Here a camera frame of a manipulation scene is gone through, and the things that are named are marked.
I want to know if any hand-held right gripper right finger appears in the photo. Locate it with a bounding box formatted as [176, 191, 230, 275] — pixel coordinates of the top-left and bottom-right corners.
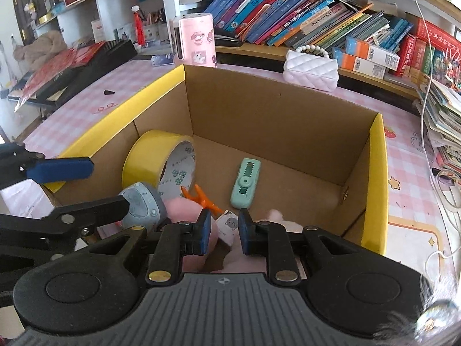
[238, 208, 361, 285]

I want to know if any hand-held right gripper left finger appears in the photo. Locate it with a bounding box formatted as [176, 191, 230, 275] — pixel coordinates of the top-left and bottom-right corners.
[86, 209, 212, 285]

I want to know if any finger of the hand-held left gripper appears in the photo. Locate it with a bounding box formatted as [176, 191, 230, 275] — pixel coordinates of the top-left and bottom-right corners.
[0, 196, 130, 251]
[0, 142, 95, 190]

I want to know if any pink chick plush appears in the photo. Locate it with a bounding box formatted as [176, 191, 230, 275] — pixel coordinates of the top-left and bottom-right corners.
[167, 184, 224, 274]

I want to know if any pink pig plush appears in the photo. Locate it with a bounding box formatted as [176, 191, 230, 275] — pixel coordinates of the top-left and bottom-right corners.
[209, 207, 303, 274]

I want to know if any grey blue round gadget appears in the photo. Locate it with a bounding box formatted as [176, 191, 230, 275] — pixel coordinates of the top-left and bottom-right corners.
[118, 183, 168, 230]

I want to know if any yellow tape roll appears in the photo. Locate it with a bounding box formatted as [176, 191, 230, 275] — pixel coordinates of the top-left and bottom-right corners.
[122, 130, 197, 202]

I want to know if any yellow cardboard box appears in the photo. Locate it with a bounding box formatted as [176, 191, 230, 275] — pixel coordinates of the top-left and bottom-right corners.
[41, 64, 390, 256]

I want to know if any pink checked tablecloth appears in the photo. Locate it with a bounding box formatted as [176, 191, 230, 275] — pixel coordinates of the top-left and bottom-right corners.
[0, 58, 461, 271]

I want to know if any black long case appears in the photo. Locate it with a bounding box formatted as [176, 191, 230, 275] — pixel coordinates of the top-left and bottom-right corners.
[43, 65, 87, 92]

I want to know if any red patterned plastic bag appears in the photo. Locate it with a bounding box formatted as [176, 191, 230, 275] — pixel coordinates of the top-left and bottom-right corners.
[14, 41, 116, 112]

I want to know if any beige cloth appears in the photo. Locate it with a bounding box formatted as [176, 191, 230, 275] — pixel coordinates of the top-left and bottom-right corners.
[12, 31, 69, 73]

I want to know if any black keyboard case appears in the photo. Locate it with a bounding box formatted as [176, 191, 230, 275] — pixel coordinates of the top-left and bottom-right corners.
[7, 39, 138, 109]

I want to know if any white card sign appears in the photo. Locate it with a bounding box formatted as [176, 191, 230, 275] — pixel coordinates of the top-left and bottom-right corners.
[91, 18, 106, 42]

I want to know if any red tassel ornament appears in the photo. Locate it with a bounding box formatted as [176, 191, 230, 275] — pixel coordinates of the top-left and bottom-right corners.
[131, 5, 145, 46]

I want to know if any white pen holder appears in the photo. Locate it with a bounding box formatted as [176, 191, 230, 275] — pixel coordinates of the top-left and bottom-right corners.
[142, 9, 170, 44]

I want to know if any orange bordered table mat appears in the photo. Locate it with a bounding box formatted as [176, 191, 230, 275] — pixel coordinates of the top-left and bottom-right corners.
[385, 213, 451, 264]

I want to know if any white quilted handbag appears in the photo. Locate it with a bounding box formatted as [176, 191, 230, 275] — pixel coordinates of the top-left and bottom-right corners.
[283, 44, 339, 92]

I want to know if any pink cartoon tin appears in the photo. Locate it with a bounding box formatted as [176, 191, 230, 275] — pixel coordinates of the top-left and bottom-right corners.
[173, 12, 217, 68]

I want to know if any row of blue books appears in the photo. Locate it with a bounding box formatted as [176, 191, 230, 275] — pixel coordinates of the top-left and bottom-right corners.
[202, 0, 415, 49]

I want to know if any stack of magazines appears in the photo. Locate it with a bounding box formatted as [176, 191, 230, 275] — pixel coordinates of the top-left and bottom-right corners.
[418, 76, 461, 166]

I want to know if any row of red books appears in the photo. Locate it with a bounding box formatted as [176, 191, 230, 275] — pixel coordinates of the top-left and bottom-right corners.
[394, 18, 461, 92]

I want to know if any white cable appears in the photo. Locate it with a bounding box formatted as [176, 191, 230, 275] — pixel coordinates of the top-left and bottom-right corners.
[401, 0, 449, 175]

